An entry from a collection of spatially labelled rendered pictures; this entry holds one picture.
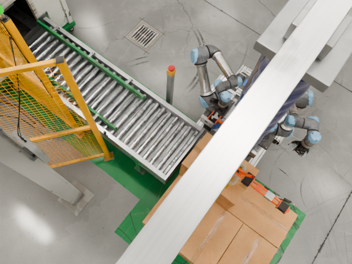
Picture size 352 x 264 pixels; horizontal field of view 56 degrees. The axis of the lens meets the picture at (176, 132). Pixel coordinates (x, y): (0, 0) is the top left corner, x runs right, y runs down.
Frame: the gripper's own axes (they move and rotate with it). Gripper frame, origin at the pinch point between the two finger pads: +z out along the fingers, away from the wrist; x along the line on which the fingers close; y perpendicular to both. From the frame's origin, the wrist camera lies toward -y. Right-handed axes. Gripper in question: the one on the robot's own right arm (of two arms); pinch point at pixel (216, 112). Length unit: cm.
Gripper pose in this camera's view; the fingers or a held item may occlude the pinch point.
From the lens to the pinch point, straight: 283.2
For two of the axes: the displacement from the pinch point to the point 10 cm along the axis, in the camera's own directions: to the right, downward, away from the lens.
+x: 6.4, -7.1, 3.0
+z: -0.5, 3.5, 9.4
